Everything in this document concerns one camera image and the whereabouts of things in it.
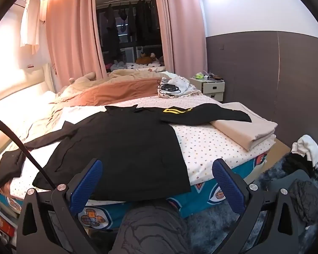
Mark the white crumpled cloth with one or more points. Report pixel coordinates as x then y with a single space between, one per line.
308 148

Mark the black garment with yellow print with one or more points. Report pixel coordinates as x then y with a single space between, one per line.
222 115

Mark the white hanging garment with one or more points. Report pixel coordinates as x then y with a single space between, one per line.
31 21

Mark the white spotted bed sheet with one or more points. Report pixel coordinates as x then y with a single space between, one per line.
209 148

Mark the dark glass balcony door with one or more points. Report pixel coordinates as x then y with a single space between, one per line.
127 26

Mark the teal patterned mattress cover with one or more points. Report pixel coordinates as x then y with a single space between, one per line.
201 203

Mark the brown cardboard sheet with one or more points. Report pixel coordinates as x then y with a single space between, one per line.
277 153

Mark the pale wrinkled bed sheet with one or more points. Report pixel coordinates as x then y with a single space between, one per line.
42 116

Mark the cream nightstand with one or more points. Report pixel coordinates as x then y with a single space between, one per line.
209 88

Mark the beige duvet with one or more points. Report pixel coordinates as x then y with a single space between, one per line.
137 74

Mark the large black shirt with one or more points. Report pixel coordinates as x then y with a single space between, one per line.
122 150

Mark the brown plush toy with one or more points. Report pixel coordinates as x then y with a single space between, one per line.
144 59

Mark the person's leg in grey pants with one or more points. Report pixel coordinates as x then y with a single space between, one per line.
151 227

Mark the folded beige sheet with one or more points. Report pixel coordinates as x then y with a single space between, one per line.
243 135

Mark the pink curtain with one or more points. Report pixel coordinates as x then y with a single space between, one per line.
182 26
71 31

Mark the beige plush toy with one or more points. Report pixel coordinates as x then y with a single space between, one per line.
83 78

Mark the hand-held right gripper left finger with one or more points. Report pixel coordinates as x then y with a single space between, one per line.
87 187

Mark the dark grey garment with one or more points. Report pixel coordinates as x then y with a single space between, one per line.
304 201

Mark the brown blanket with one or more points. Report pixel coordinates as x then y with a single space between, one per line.
108 92

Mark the white padded headboard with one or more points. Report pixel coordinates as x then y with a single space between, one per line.
16 84

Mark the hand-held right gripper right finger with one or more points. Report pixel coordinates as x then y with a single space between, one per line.
228 187

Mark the green item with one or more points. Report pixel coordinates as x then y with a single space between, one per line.
200 76

